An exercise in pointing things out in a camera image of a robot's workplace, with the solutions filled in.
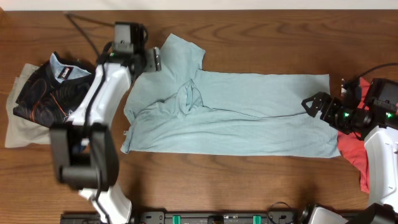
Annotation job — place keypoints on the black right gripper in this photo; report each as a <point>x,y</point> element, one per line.
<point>325,109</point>

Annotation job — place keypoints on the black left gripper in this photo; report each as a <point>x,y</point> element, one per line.
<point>149,59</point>

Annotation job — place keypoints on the beige folded shirt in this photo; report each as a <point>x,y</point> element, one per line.
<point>21,132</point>

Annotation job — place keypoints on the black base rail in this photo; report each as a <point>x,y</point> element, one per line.
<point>193,218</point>

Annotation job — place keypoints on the light blue t-shirt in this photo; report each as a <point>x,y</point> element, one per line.
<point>185,109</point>

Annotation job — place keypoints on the red t-shirt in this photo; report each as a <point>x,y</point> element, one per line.
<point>353,150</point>

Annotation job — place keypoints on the black orange folded shirt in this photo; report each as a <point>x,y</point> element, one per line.
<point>54,91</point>

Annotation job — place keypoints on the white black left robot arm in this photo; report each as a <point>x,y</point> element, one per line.
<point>83,151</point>

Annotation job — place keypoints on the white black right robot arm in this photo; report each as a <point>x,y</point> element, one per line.
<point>381,148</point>

